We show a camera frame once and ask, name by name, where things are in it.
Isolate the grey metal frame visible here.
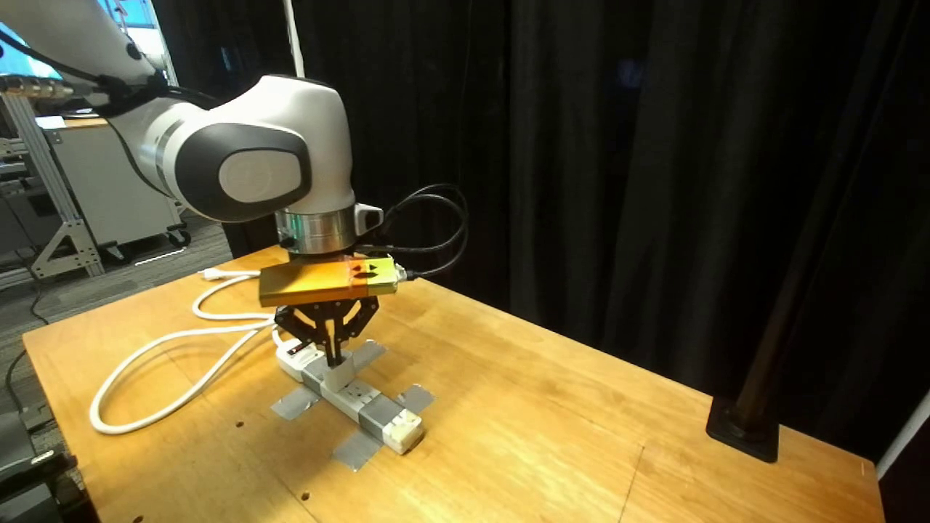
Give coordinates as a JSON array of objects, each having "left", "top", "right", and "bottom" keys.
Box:
[{"left": 0, "top": 85, "right": 110, "bottom": 285}]

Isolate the black pole with base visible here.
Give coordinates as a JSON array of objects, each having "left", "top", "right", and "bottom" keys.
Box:
[{"left": 705, "top": 143, "right": 930, "bottom": 465}]

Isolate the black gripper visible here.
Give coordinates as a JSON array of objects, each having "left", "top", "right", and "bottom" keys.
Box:
[{"left": 273, "top": 291, "right": 383, "bottom": 372}]

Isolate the white power strip cord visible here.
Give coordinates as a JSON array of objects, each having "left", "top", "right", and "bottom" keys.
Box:
[{"left": 88, "top": 266, "right": 285, "bottom": 438}]

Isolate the white power strip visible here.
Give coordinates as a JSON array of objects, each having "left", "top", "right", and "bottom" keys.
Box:
[{"left": 273, "top": 327, "right": 431, "bottom": 457}]

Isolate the grey duct tape strip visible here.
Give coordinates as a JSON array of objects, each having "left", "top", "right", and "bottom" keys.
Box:
[
  {"left": 272, "top": 336, "right": 391, "bottom": 423},
  {"left": 333, "top": 384, "right": 439, "bottom": 473}
]

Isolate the white pole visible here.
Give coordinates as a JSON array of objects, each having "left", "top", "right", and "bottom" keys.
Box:
[
  {"left": 276, "top": 0, "right": 311, "bottom": 82},
  {"left": 875, "top": 388, "right": 930, "bottom": 486}
]

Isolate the black camera cable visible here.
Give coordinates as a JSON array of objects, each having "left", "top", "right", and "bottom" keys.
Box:
[{"left": 354, "top": 179, "right": 474, "bottom": 285}]

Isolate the black curtain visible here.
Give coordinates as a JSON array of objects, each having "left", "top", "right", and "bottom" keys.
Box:
[{"left": 152, "top": 0, "right": 930, "bottom": 458}]

